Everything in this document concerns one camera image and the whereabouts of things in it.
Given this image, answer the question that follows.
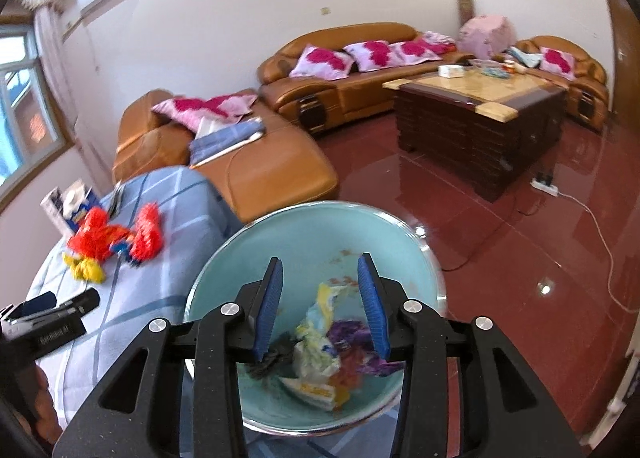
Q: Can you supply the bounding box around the yellow plastic wrapper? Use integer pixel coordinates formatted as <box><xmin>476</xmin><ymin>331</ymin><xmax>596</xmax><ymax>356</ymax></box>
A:
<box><xmin>62</xmin><ymin>253</ymin><xmax>105</xmax><ymax>284</ymax></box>

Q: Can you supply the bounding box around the red plastic bag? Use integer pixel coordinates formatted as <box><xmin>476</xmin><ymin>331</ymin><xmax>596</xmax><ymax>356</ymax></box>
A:
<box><xmin>67</xmin><ymin>207</ymin><xmax>131</xmax><ymax>262</ymax></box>

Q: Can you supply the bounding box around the red mesh net bag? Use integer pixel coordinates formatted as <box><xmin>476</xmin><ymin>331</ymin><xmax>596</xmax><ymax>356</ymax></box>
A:
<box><xmin>132</xmin><ymin>202</ymin><xmax>164</xmax><ymax>263</ymax></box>

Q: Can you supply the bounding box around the crumpled trash in basin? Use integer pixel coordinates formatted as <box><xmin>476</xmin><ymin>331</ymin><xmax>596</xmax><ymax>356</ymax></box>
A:
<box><xmin>245</xmin><ymin>282</ymin><xmax>404</xmax><ymax>412</ymax></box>

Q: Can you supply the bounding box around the white cardboard box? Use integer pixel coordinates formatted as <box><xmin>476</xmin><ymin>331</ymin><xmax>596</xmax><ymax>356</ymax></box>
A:
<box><xmin>40</xmin><ymin>187</ymin><xmax>74</xmax><ymax>239</ymax></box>

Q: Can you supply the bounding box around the teal enamel basin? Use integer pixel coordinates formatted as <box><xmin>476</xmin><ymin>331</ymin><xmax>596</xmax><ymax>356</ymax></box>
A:
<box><xmin>184</xmin><ymin>201</ymin><xmax>447</xmax><ymax>436</ymax></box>

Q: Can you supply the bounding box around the blue white milk carton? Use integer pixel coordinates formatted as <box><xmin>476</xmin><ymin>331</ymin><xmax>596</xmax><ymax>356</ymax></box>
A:
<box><xmin>62</xmin><ymin>183</ymin><xmax>101</xmax><ymax>233</ymax></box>

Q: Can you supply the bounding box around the small foil sachet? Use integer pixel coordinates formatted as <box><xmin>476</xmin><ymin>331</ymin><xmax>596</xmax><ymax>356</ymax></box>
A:
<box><xmin>107</xmin><ymin>181</ymin><xmax>125</xmax><ymax>218</ymax></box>

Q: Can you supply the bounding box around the brown leather chaise sofa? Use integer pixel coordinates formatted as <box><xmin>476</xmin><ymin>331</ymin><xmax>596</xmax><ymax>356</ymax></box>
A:
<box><xmin>112</xmin><ymin>88</ymin><xmax>340</xmax><ymax>223</ymax></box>

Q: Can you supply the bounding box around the folded blue plaid cloth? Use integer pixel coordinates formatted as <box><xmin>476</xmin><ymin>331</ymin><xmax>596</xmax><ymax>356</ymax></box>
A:
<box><xmin>190</xmin><ymin>119</ymin><xmax>266</xmax><ymax>166</ymax></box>

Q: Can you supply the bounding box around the white power strip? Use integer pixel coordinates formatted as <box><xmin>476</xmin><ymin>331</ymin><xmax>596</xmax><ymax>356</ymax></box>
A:
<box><xmin>530</xmin><ymin>178</ymin><xmax>560</xmax><ymax>197</ymax></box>

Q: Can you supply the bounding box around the dark wooden coffee table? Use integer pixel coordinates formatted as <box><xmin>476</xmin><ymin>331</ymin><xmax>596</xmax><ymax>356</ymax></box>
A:
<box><xmin>383</xmin><ymin>70</ymin><xmax>567</xmax><ymax>202</ymax></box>

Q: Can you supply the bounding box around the pink cushion on chaise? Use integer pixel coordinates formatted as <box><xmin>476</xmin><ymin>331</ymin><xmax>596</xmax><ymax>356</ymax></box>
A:
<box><xmin>151</xmin><ymin>93</ymin><xmax>257</xmax><ymax>133</ymax></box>

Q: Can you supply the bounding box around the white tissue box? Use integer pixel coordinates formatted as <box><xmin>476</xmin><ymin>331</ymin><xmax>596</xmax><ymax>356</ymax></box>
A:
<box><xmin>438</xmin><ymin>64</ymin><xmax>465</xmax><ymax>79</ymax></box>

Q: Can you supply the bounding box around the brown leather long sofa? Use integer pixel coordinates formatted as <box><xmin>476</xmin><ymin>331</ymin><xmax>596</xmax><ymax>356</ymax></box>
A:
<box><xmin>257</xmin><ymin>22</ymin><xmax>474</xmax><ymax>134</ymax></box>

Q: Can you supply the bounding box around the pink cushion right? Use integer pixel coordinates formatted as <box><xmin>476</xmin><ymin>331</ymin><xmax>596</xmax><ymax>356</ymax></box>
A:
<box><xmin>390</xmin><ymin>40</ymin><xmax>442</xmax><ymax>66</ymax></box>

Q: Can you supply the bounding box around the clutter on coffee table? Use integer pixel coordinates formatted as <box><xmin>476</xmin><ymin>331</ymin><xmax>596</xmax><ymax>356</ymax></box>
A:
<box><xmin>469</xmin><ymin>58</ymin><xmax>527</xmax><ymax>80</ymax></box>

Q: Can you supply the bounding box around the pink cushion middle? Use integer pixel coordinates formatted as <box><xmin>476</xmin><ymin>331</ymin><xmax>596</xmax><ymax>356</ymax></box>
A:
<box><xmin>343</xmin><ymin>40</ymin><xmax>402</xmax><ymax>72</ymax></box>

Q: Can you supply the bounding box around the pink curtain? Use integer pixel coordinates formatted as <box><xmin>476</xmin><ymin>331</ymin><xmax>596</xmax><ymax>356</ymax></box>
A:
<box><xmin>15</xmin><ymin>0</ymin><xmax>112</xmax><ymax>194</ymax></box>

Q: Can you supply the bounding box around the pink cushion left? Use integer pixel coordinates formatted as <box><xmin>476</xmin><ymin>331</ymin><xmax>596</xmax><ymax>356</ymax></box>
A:
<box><xmin>288</xmin><ymin>44</ymin><xmax>355</xmax><ymax>81</ymax></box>

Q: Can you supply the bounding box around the folded pink blanket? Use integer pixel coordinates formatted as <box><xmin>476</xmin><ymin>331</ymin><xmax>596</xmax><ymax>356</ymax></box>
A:
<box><xmin>420</xmin><ymin>31</ymin><xmax>457</xmax><ymax>56</ymax></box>

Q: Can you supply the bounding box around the brown leather armchair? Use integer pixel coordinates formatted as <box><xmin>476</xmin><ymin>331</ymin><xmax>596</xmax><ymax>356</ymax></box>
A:
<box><xmin>515</xmin><ymin>36</ymin><xmax>610</xmax><ymax>132</ymax></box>

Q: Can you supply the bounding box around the pink covered side object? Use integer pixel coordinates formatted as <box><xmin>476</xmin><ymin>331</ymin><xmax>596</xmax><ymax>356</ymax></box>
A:
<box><xmin>457</xmin><ymin>15</ymin><xmax>516</xmax><ymax>59</ymax></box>

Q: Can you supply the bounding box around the pink cushion on armchair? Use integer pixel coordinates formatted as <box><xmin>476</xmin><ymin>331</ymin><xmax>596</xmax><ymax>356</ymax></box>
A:
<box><xmin>539</xmin><ymin>48</ymin><xmax>576</xmax><ymax>81</ymax></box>

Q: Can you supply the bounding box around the rolled brown mat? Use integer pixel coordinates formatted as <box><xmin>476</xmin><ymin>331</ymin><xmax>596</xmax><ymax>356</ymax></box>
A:
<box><xmin>457</xmin><ymin>0</ymin><xmax>475</xmax><ymax>26</ymax></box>

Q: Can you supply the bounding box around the window with white frame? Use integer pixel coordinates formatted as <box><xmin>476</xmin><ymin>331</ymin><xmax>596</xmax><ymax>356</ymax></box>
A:
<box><xmin>1</xmin><ymin>16</ymin><xmax>70</xmax><ymax>204</ymax></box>

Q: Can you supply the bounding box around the white power cable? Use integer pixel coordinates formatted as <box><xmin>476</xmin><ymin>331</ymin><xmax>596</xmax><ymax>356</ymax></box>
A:
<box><xmin>554</xmin><ymin>189</ymin><xmax>640</xmax><ymax>315</ymax></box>

